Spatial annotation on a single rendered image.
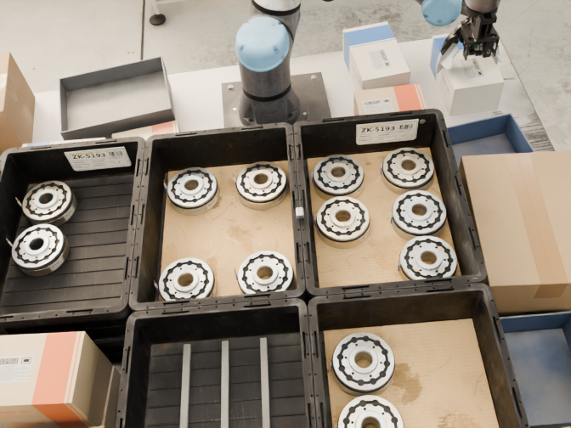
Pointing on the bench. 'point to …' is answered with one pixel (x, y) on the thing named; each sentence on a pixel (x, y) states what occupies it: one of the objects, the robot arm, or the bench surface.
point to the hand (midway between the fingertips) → (465, 66)
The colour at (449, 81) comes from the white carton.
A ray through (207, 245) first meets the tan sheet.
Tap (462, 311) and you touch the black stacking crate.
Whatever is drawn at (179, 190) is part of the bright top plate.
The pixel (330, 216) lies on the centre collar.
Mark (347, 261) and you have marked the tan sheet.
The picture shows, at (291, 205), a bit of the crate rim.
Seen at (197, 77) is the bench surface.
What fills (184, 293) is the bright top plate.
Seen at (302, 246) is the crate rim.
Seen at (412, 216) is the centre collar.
